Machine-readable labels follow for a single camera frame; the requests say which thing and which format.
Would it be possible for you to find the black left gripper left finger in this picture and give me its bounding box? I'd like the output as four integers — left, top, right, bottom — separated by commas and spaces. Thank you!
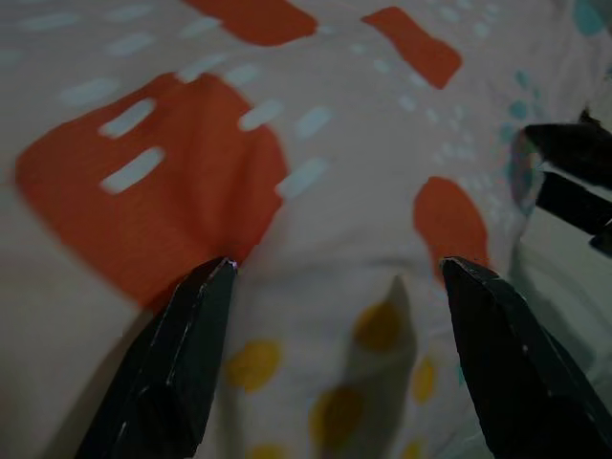
76, 256, 239, 459

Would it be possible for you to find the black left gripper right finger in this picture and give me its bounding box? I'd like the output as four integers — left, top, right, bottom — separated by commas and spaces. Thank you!
438, 255, 612, 459

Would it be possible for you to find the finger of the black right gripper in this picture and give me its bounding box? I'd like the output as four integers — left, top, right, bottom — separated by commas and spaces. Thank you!
535, 170, 612, 236
523, 121, 612, 179

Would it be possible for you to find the pink pillow with orange patches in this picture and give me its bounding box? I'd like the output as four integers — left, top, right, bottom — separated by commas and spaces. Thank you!
0, 0, 612, 459

